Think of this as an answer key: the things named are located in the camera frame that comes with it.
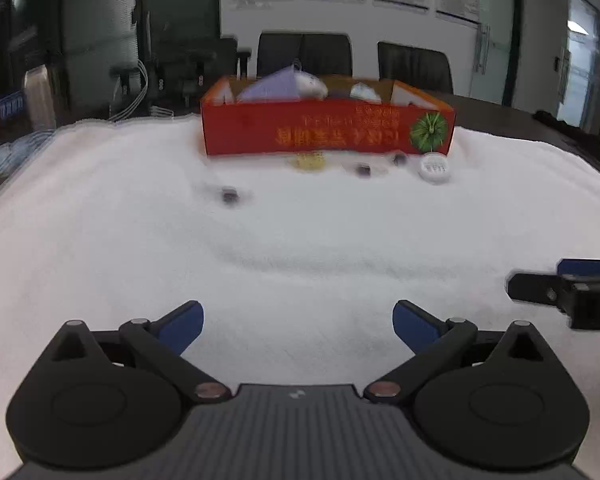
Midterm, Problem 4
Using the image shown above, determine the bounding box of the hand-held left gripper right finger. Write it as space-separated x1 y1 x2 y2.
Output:
362 300 556 403

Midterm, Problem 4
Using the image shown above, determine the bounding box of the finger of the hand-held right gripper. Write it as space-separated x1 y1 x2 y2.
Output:
506 272 600 332
556 258 600 277

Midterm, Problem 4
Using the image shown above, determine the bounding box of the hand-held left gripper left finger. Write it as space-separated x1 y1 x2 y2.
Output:
50 300 231 404

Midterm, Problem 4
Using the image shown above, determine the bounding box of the orange cardboard box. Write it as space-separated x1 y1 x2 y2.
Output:
200 76 457 157

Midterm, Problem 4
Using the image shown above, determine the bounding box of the clear plastic bag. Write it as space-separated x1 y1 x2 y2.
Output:
350 82 382 102

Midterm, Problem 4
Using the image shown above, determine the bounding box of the white towel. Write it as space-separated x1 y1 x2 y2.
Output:
0 117 600 480

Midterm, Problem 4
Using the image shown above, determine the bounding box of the white round cap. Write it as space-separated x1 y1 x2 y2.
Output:
417 154 451 184

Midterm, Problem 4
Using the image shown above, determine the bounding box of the yellow round item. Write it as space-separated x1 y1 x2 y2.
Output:
287 154 327 172

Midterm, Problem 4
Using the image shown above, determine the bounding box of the black office chair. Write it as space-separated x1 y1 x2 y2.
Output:
256 32 353 81
377 41 454 95

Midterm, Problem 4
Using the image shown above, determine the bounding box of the purple packet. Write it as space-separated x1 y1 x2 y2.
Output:
236 66 304 104

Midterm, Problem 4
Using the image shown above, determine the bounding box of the white charger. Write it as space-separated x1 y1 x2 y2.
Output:
300 74 329 99

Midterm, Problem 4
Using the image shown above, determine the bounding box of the blue label box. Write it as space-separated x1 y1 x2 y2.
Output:
0 94 27 122

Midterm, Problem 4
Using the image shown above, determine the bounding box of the white cable bundle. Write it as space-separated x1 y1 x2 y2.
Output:
109 60 152 122

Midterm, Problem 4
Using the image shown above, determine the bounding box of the metal door handle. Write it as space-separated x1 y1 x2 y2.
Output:
475 25 492 74

